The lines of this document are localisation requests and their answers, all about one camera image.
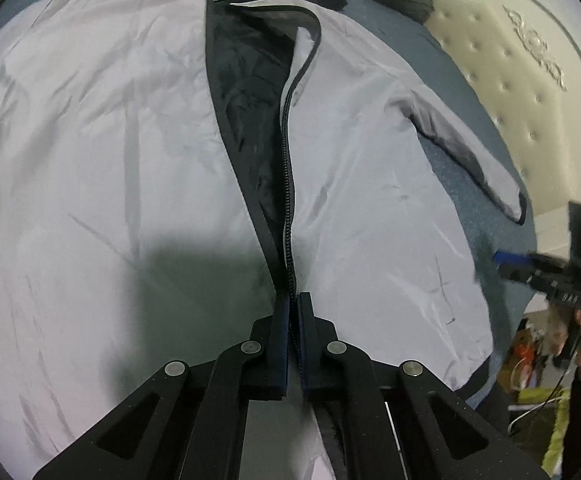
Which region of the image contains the yellow green cloth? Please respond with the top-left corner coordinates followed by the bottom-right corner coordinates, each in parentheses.
top-left (517, 385), bottom-right (572, 477)

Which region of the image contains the light grey zip jacket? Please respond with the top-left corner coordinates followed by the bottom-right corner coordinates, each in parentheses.
top-left (0, 0), bottom-right (528, 480)

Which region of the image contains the white cable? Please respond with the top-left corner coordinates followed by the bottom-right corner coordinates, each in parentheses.
top-left (506, 399), bottom-right (548, 436)

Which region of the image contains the cream tufted headboard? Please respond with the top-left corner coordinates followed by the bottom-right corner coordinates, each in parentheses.
top-left (403, 0), bottom-right (581, 253)

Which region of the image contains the blue woven bedspread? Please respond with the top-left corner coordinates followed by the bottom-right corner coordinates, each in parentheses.
top-left (0, 0), bottom-right (541, 441)

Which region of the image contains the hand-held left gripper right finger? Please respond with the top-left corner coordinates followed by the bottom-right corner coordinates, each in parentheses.
top-left (295, 291), bottom-right (551, 480)

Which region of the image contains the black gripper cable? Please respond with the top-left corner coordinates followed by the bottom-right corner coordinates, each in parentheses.
top-left (545, 305), bottom-right (581, 407)

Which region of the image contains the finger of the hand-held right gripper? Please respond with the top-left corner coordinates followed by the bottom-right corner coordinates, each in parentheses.
top-left (491, 250), bottom-right (537, 281)

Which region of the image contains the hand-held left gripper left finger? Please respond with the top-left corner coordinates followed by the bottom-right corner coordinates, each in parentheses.
top-left (33, 292), bottom-right (291, 480)

